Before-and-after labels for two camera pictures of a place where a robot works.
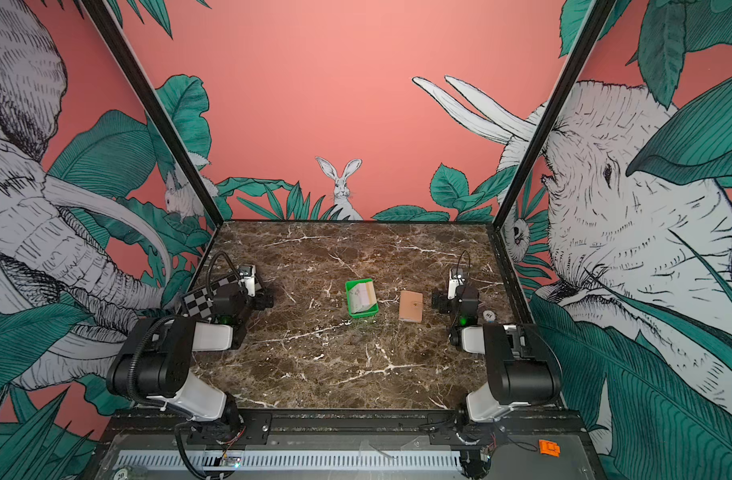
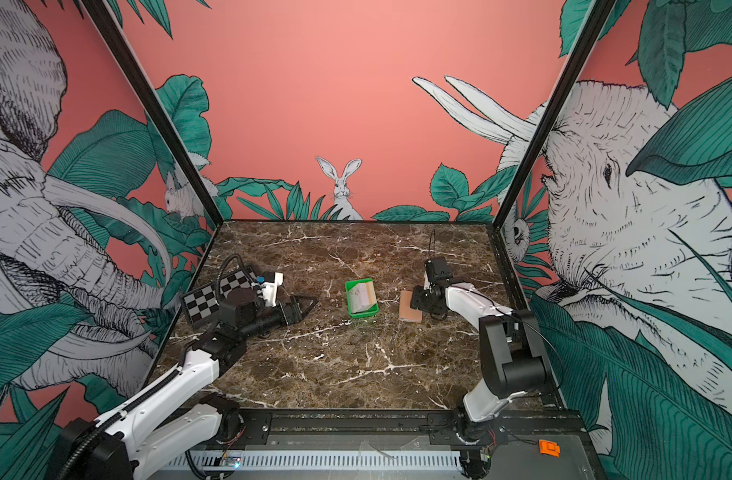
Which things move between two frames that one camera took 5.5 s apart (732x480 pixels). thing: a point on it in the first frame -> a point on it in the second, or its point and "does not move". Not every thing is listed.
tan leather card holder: [411, 306] does not move
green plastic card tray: [361, 297] does not move
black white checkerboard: [198, 305] does not move
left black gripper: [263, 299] -> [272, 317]
